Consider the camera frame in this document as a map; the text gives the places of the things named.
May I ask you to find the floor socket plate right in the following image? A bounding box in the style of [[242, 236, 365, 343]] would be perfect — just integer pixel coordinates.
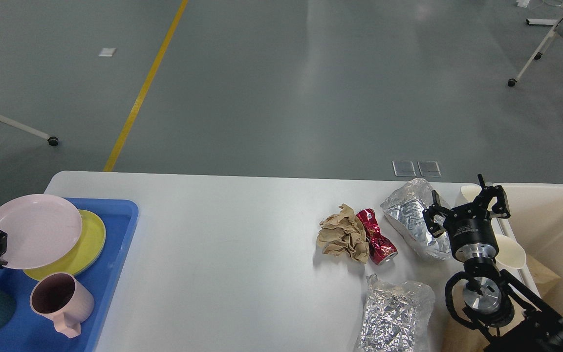
[[417, 160, 442, 177]]

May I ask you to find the floor socket plate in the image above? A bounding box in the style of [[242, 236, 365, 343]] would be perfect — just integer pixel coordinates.
[[417, 160, 442, 177], [392, 160, 416, 177]]

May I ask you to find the silver foil bag lower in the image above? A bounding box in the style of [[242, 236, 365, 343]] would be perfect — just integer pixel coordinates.
[[354, 274, 435, 352]]

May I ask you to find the yellow plate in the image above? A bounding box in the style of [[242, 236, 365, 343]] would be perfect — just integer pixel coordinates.
[[23, 209, 107, 281]]

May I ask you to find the silver foil bag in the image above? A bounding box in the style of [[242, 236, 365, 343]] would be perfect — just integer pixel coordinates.
[[354, 274, 435, 352], [380, 178, 452, 261]]

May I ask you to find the silver foil bag upper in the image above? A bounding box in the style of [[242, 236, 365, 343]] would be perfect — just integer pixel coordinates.
[[380, 178, 452, 261]]

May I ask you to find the floor socket plate left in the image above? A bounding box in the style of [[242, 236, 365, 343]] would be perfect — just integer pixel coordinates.
[[392, 160, 416, 177]]

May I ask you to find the cream paper cup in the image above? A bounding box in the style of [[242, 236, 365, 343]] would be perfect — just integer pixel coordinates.
[[455, 184, 482, 207], [495, 235, 526, 270]]

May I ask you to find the crumpled brown paper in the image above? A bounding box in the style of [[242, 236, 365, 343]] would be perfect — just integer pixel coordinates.
[[316, 203, 369, 264]]

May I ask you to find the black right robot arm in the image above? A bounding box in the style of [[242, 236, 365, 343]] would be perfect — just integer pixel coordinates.
[[422, 174, 563, 352]]

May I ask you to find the crushed red can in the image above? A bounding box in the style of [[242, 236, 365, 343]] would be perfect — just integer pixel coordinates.
[[357, 209, 398, 265]]

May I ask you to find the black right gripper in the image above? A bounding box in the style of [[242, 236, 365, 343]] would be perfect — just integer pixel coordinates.
[[422, 174, 510, 263]]

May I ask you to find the cream paper cup upper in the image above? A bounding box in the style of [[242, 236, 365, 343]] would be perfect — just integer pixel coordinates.
[[455, 184, 482, 207]]

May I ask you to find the pink plate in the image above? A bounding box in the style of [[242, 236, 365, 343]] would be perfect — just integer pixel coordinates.
[[0, 194, 83, 270]]

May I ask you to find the cream paper cup lower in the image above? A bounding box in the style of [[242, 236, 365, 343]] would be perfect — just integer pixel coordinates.
[[495, 235, 526, 270]]

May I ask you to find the blue plastic tray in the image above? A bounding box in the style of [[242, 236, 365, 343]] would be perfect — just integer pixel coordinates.
[[0, 198, 139, 352]]

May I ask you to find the pink ribbed mug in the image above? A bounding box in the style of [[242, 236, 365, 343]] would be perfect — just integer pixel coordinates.
[[29, 272, 95, 339]]

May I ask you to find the beige waste bin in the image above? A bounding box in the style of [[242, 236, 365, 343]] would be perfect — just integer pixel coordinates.
[[440, 183, 563, 352]]

